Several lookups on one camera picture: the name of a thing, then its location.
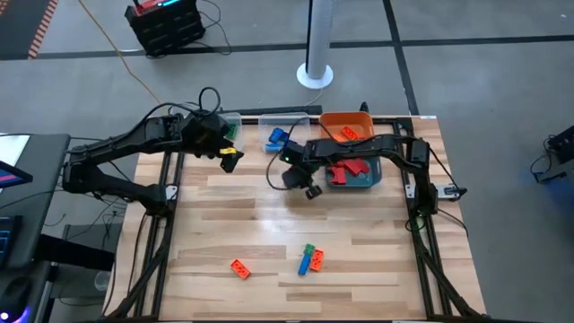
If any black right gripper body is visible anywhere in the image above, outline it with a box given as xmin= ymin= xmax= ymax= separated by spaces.
xmin=281 ymin=164 xmax=317 ymax=191

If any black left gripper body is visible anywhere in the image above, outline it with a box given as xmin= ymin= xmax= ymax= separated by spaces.
xmin=183 ymin=128 xmax=239 ymax=160

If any clear plastic bin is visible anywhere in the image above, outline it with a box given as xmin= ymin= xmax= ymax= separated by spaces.
xmin=257 ymin=111 xmax=312 ymax=155
xmin=218 ymin=111 xmax=245 ymax=153

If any teal plastic bin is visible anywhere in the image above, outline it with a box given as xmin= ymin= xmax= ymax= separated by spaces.
xmin=322 ymin=154 xmax=384 ymax=190

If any black power strip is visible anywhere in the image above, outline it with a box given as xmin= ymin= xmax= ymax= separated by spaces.
xmin=237 ymin=105 xmax=324 ymax=117

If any orange plastic bin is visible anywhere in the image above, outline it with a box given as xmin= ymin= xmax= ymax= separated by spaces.
xmin=318 ymin=110 xmax=376 ymax=150

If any black crate with red top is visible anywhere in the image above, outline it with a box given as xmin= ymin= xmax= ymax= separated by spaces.
xmin=124 ymin=0 xmax=207 ymax=58

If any white tower fan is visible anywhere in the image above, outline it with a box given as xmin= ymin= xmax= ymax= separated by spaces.
xmin=295 ymin=0 xmax=335 ymax=91

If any dark grey desk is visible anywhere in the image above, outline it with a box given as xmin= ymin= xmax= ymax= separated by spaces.
xmin=0 ymin=133 xmax=72 ymax=270

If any clear cup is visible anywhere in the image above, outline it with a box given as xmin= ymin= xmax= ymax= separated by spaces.
xmin=92 ymin=270 xmax=112 ymax=292

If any black desk base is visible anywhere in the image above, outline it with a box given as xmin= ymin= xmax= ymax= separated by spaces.
xmin=33 ymin=232 xmax=117 ymax=273

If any white paper sheet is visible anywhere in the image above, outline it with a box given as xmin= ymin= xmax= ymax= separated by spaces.
xmin=0 ymin=134 xmax=30 ymax=168

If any computer screen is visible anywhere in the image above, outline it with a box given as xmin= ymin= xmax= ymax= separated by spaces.
xmin=0 ymin=160 xmax=34 ymax=189

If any black keyboard with blue lights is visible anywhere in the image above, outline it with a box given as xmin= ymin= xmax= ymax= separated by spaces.
xmin=0 ymin=214 xmax=23 ymax=270

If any black mat with orange stripes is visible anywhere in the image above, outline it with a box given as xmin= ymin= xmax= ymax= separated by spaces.
xmin=0 ymin=0 xmax=59 ymax=62

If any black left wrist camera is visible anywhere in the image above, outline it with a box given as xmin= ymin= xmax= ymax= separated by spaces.
xmin=196 ymin=110 xmax=224 ymax=132

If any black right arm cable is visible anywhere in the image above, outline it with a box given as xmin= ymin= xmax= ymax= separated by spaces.
xmin=265 ymin=117 xmax=342 ymax=192

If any black aluminium table frame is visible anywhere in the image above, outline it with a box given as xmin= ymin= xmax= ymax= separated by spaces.
xmin=105 ymin=115 xmax=488 ymax=323

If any yellow cable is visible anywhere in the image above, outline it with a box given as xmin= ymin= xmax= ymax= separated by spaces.
xmin=78 ymin=0 xmax=162 ymax=104

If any black equipment with cables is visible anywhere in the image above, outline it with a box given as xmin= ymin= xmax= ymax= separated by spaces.
xmin=531 ymin=124 xmax=574 ymax=185

